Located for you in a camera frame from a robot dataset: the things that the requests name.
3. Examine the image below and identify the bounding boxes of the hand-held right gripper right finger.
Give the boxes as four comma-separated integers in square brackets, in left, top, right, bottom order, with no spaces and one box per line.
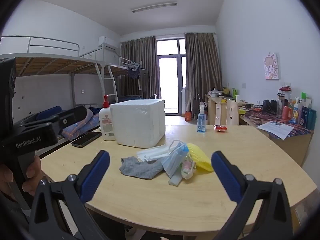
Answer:
[211,151,293,240]

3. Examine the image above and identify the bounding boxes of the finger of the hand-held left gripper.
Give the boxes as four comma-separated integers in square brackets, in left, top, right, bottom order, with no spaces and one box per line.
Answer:
[20,106,63,128]
[51,106,88,137]

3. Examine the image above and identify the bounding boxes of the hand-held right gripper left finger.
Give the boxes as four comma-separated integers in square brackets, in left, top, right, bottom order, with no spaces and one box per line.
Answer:
[28,150,110,240]

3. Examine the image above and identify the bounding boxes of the yellow foam fruit net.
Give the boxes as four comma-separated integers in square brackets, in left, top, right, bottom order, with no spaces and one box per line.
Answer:
[187,143,214,173]

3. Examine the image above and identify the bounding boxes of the printed plastic bag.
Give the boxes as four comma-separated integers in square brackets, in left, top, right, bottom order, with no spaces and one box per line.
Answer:
[179,154,197,180]

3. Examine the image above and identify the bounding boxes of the grey sock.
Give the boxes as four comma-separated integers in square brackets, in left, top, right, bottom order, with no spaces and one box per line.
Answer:
[119,156,164,179]

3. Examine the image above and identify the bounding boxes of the blue face mask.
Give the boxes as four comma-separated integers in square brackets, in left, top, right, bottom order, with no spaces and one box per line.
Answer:
[161,140,189,178]

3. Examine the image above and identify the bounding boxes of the white foam box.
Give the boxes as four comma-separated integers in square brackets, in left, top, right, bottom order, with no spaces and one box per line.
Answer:
[109,99,166,148]

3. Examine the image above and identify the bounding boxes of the person's left hand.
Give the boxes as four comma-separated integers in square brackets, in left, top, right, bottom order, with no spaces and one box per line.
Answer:
[0,155,42,198]

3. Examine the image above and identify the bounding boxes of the blue checked quilt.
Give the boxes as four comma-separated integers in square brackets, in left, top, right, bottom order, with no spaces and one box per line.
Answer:
[61,107,102,140]

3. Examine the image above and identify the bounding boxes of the black smartphone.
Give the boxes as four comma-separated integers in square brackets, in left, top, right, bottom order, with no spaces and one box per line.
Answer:
[71,132,102,147]

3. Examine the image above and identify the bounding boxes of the white lotion bottle red pump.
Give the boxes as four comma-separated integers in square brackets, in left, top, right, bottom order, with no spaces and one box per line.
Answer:
[99,95,117,141]

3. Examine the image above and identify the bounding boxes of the white metal bunk bed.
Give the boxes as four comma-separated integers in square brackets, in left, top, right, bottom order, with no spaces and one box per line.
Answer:
[108,57,145,98]
[0,35,118,130]

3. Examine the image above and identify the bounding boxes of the clear blue spray bottle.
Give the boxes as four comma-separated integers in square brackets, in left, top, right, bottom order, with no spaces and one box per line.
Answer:
[197,105,206,133]

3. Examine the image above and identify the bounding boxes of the wooden chair with smiley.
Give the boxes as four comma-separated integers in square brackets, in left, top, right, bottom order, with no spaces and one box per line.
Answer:
[226,99,239,126]

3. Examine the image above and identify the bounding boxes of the patterned tablecloth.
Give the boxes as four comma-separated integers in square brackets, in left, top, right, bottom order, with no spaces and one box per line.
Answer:
[239,102,314,140]

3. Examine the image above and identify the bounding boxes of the wooden desk with drawers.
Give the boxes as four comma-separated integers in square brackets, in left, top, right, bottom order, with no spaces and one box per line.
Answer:
[205,94,248,125]

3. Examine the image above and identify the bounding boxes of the printed paper sheet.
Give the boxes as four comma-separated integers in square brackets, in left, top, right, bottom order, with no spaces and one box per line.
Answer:
[256,120,295,140]

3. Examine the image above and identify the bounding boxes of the dark hanging clothes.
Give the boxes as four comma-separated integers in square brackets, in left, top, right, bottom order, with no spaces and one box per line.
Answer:
[127,67,148,90]

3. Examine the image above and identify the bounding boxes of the black bag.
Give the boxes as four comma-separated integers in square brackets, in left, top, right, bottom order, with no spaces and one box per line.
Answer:
[262,99,278,113]

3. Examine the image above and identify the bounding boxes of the white air conditioner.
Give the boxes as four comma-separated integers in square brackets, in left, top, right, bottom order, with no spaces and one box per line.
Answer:
[98,36,118,49]

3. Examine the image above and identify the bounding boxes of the brown curtain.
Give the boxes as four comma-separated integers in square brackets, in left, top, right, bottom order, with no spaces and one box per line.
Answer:
[120,36,160,99]
[184,32,223,113]

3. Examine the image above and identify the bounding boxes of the row of toiletry bottles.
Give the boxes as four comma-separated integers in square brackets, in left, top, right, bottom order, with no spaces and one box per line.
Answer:
[276,86,317,130]

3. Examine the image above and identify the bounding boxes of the glass balcony door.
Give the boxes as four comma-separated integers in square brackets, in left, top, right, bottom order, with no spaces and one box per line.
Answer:
[156,39,187,115]

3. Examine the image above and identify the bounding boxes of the ceiling tube light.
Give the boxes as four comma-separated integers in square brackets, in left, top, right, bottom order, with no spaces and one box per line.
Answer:
[132,2,177,13]

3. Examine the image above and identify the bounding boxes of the cartoon wall poster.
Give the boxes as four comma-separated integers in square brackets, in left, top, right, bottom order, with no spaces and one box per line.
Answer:
[263,52,280,80]

